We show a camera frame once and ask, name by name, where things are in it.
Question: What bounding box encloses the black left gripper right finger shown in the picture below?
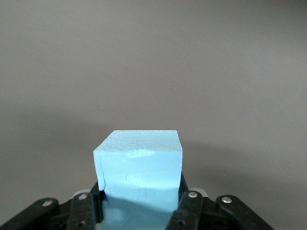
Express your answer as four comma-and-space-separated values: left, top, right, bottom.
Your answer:
165, 172, 277, 230

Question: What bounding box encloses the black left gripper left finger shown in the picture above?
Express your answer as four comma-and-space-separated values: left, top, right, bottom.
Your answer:
0, 181, 106, 230

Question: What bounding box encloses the light blue foam block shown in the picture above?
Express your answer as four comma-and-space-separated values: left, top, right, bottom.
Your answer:
92, 130, 184, 230

